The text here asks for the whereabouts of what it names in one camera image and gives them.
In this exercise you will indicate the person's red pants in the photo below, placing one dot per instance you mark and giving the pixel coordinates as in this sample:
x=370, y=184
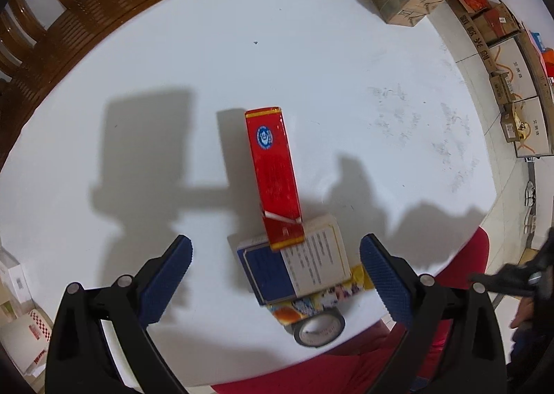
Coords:
x=346, y=366

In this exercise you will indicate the black tape roll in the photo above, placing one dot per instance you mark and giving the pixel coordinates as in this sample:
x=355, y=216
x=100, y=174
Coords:
x=303, y=335

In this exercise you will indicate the white thermos with red lid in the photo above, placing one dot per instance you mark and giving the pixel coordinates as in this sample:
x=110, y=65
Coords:
x=26, y=342

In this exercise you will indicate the red carton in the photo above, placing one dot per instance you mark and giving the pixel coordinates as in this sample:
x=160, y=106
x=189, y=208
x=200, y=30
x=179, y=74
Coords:
x=272, y=168

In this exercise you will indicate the dark blue white medicine box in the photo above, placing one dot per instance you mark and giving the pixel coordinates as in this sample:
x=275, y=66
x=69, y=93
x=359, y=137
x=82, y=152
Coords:
x=298, y=268

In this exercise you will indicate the colourful snack wrapper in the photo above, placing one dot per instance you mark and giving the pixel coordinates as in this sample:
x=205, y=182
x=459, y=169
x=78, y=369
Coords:
x=333, y=292

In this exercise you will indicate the stack of printed cardboard boxes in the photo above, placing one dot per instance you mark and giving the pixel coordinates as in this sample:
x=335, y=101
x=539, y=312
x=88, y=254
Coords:
x=515, y=73

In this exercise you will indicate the small white box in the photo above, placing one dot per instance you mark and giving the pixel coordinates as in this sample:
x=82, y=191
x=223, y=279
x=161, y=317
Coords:
x=9, y=275

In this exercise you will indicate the person's right hand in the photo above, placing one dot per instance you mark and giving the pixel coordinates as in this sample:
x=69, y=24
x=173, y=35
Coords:
x=523, y=311

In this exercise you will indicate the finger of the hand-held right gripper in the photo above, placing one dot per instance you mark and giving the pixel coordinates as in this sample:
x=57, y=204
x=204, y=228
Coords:
x=508, y=279

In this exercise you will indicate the black white sneaker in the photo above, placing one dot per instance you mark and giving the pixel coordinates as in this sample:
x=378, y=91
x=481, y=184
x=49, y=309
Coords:
x=530, y=194
x=529, y=220

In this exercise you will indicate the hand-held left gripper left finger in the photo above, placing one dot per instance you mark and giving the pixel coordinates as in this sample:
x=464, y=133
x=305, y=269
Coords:
x=166, y=285

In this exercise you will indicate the wooden slatted bench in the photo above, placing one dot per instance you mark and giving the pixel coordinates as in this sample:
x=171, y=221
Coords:
x=86, y=8

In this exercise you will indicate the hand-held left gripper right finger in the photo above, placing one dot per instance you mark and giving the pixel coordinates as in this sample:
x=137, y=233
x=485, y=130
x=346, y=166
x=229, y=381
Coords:
x=385, y=281

